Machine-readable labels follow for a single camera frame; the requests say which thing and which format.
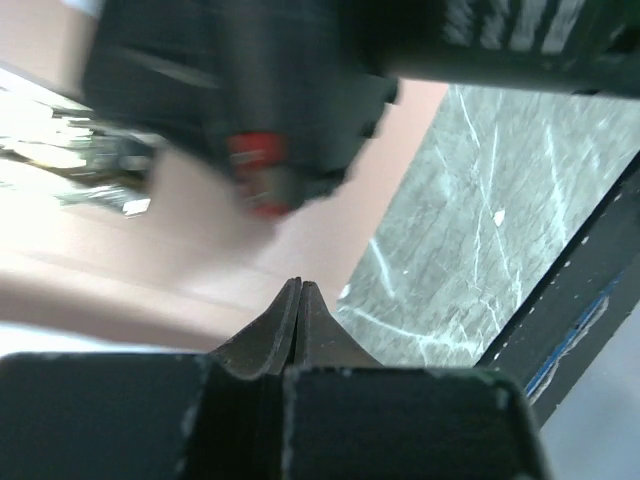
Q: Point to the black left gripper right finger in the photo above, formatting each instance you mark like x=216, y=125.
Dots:
x=349, y=419

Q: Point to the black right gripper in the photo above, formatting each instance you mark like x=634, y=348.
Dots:
x=270, y=93

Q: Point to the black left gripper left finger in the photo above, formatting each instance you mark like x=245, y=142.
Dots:
x=130, y=415

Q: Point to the pink brown file folder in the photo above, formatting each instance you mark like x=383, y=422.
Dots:
x=200, y=263

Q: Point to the white printed paper sheet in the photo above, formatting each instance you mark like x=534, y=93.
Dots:
x=17, y=338

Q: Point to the white printed paper stack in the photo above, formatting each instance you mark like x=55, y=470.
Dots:
x=40, y=85

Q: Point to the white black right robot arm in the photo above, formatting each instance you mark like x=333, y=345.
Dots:
x=574, y=47

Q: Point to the metal folder clip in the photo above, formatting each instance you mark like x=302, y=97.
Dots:
x=116, y=175

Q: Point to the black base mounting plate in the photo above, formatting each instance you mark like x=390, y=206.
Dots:
x=578, y=305

